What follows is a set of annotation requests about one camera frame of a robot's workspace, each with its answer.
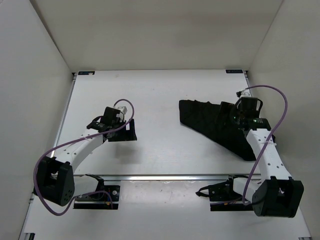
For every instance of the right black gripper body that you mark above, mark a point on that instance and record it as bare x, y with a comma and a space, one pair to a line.
236, 114

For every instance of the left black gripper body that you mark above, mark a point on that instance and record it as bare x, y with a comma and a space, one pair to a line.
118, 123

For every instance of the black pleated skirt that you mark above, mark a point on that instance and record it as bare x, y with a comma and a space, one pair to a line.
202, 118

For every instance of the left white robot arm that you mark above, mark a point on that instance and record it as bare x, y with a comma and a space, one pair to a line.
54, 178

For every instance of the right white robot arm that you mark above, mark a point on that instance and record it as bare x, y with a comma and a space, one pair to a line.
277, 194

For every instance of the right blue corner label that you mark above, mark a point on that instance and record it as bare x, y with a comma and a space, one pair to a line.
234, 71

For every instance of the blue corner label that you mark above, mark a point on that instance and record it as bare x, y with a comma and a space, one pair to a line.
234, 71
86, 73

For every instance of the left blue corner label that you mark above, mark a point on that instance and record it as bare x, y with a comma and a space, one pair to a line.
86, 73

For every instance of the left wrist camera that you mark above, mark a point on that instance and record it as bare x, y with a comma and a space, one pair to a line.
122, 111

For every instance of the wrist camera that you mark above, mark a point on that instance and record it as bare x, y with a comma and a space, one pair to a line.
122, 111
243, 93

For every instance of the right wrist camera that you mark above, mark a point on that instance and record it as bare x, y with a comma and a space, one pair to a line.
243, 93

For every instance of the aluminium table edge rail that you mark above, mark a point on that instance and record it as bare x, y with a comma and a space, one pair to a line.
166, 177

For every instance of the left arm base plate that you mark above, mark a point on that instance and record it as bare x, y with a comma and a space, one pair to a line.
100, 201

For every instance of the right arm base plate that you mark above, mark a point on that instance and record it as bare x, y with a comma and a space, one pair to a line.
222, 198

